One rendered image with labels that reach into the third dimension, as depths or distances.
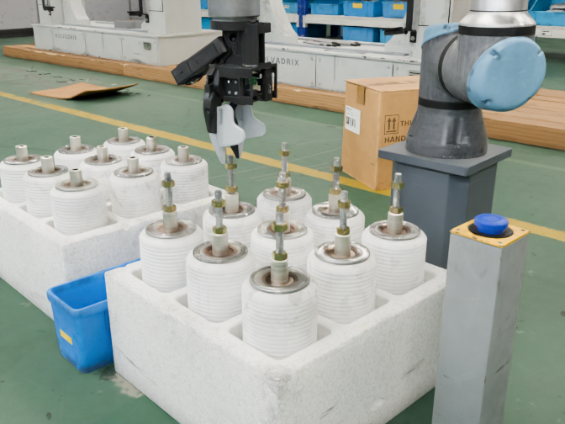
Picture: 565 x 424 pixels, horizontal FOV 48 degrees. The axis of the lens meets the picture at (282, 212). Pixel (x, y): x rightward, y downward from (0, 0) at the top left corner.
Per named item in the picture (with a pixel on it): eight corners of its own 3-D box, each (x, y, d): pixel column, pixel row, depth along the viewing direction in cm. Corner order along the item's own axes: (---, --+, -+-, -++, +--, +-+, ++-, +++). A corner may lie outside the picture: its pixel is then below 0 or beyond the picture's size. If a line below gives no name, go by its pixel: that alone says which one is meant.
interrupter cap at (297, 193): (276, 187, 115) (276, 182, 115) (313, 193, 112) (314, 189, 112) (254, 198, 109) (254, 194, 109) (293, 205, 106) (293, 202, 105)
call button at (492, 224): (483, 225, 81) (485, 209, 80) (513, 234, 78) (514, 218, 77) (467, 233, 78) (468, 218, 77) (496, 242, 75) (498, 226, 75)
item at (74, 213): (97, 260, 128) (88, 174, 122) (123, 275, 121) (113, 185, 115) (52, 275, 122) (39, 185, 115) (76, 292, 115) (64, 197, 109)
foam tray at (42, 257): (142, 225, 165) (137, 157, 159) (240, 272, 139) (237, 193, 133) (-10, 269, 140) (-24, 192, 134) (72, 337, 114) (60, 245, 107)
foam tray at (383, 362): (285, 294, 129) (285, 210, 123) (452, 374, 103) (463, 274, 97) (113, 371, 104) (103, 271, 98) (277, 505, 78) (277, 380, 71)
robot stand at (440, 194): (417, 262, 143) (427, 132, 133) (495, 288, 132) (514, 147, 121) (369, 291, 131) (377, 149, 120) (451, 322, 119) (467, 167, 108)
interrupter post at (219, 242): (208, 253, 88) (208, 230, 86) (224, 249, 89) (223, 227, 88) (216, 259, 86) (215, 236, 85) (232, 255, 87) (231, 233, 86)
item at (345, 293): (303, 349, 97) (303, 241, 91) (365, 347, 98) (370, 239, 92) (308, 387, 88) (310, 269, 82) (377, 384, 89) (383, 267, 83)
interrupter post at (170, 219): (161, 230, 96) (159, 209, 94) (176, 227, 97) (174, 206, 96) (166, 235, 94) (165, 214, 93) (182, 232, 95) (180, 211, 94)
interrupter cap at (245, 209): (202, 218, 100) (202, 214, 100) (217, 203, 107) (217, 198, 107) (248, 222, 99) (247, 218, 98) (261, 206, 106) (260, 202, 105)
